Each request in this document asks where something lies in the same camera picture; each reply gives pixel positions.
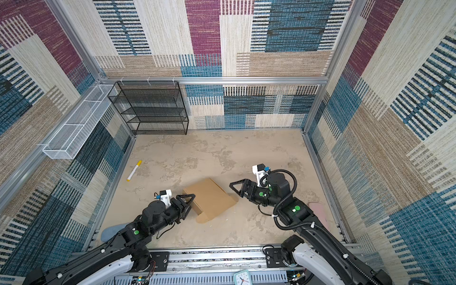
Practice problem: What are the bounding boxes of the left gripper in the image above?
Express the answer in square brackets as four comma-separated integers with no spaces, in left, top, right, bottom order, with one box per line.
[149,194,195,238]

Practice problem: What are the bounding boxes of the brown cardboard box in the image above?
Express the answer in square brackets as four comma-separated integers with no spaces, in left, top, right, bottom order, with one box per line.
[183,178,238,224]

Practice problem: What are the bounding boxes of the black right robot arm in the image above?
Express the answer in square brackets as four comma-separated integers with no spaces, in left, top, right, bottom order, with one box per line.
[229,169,393,285]

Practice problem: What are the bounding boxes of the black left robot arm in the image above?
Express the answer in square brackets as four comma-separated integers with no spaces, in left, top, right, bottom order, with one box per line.
[23,194,195,285]

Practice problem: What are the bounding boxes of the yellow white marker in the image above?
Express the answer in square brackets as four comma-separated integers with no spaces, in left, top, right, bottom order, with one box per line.
[127,160,142,182]

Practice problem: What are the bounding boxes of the pink eraser block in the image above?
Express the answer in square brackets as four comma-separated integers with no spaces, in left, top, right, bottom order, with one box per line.
[308,202,329,230]

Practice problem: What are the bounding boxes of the small teal clock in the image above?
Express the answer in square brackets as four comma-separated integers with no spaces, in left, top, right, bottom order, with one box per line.
[233,270,252,285]

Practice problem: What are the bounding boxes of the black corrugated cable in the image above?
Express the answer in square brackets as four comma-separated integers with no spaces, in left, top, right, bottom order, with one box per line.
[272,169,378,285]

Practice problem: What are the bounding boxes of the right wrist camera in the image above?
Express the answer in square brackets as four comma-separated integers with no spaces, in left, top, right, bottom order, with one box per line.
[252,164,270,187]

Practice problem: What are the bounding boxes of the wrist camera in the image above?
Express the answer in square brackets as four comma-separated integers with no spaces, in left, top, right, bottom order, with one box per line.
[154,190,172,207]
[252,164,270,187]

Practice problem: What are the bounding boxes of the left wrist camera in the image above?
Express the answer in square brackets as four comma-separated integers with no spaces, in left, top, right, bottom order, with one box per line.
[154,190,172,207]

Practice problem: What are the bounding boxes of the aluminium mounting rail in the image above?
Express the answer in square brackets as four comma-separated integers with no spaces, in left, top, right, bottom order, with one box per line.
[60,245,343,285]

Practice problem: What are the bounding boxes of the black wire mesh shelf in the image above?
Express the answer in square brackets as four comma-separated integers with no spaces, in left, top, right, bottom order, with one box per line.
[108,81,189,135]

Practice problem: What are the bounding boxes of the white wire mesh basket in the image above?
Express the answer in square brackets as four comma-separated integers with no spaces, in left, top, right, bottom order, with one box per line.
[43,84,112,160]

